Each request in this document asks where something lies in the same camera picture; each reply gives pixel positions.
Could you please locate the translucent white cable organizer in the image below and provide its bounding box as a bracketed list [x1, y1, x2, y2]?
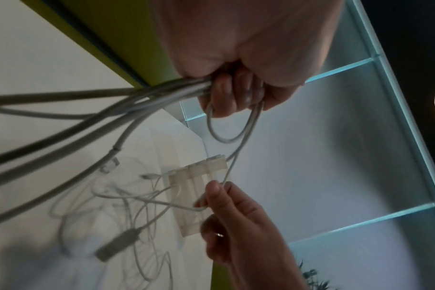
[162, 155, 230, 237]

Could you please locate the grey cable adapter block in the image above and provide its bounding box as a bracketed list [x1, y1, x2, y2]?
[95, 228, 141, 262]

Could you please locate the green plant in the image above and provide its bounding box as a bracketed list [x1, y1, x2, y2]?
[298, 259, 342, 290]

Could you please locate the thin white cable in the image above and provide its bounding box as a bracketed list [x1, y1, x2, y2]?
[194, 100, 266, 213]

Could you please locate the frosted glass partition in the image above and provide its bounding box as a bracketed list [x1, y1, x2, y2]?
[163, 0, 435, 290]

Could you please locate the lime green panel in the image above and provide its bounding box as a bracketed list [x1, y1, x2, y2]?
[20, 0, 184, 89]

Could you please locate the thick grey cable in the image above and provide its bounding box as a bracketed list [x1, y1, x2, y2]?
[0, 79, 211, 107]
[0, 85, 211, 229]
[0, 82, 208, 170]
[0, 83, 209, 192]
[0, 82, 207, 120]

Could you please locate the person's right hand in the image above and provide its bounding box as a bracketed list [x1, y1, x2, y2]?
[194, 181, 308, 290]

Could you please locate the clear network plug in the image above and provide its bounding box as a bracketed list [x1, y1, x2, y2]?
[100, 158, 121, 174]

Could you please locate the person's left hand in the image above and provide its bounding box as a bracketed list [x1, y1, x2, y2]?
[151, 0, 347, 118]

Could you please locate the lime green edge strip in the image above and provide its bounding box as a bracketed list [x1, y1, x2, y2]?
[209, 259, 237, 290]

